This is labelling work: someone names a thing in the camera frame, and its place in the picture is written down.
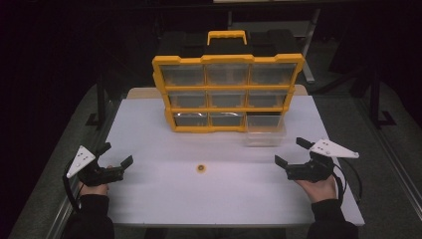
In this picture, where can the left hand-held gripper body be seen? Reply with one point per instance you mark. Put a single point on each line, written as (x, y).
(99, 174)

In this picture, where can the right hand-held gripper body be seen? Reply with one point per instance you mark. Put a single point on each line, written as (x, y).
(315, 171)

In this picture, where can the clear plastic drawer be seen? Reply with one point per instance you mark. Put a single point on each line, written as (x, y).
(264, 134)

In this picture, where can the person's left hand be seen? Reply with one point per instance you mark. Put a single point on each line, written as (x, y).
(93, 190)

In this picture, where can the person's right hand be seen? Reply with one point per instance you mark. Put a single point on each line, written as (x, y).
(320, 191)

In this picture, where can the black metal stand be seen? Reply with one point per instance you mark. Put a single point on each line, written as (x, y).
(101, 103)
(376, 99)

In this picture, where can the set of clear drawers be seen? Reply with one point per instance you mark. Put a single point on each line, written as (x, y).
(227, 99)

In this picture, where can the yellow and black organizer cabinet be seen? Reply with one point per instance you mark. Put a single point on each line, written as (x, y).
(229, 87)

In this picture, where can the grey metal table leg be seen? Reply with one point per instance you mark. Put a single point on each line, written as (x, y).
(310, 49)

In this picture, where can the aluminium rail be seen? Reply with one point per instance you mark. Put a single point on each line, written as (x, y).
(394, 166)
(64, 212)

